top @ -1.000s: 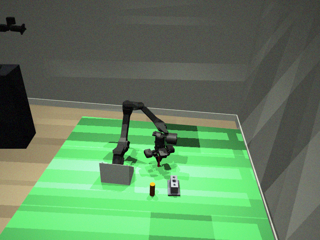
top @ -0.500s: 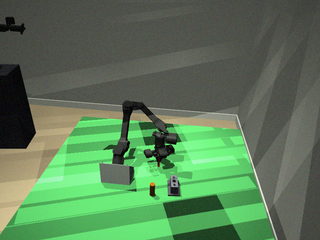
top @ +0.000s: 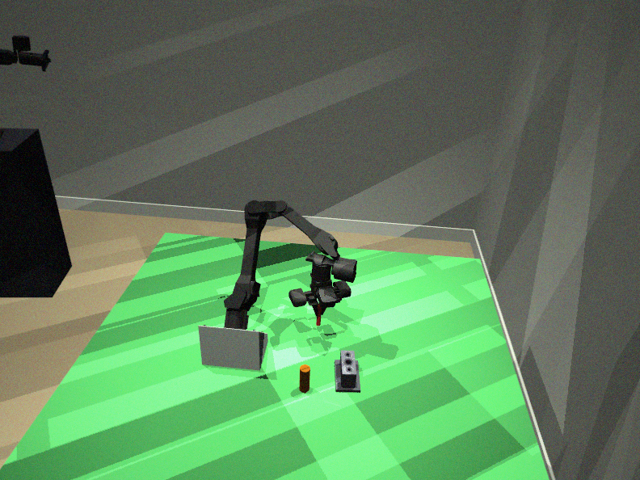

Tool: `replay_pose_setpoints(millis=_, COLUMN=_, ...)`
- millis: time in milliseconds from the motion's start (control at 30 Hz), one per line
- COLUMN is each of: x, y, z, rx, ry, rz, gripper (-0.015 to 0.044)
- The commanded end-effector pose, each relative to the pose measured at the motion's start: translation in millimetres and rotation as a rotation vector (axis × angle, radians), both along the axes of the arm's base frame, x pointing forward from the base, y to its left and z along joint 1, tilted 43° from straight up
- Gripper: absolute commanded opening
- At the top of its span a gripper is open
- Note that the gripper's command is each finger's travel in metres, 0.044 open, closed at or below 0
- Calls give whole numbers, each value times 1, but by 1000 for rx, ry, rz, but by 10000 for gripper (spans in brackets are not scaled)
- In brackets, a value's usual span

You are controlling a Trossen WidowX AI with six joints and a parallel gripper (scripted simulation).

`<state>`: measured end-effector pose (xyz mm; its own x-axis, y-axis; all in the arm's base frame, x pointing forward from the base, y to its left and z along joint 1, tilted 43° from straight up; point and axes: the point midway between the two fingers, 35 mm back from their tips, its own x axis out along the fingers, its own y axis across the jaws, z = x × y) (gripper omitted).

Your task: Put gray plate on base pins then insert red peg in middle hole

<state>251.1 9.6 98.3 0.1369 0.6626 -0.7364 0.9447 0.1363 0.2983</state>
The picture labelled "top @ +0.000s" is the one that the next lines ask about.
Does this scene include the orange cylinder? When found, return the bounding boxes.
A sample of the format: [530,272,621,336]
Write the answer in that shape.
[299,364,310,393]

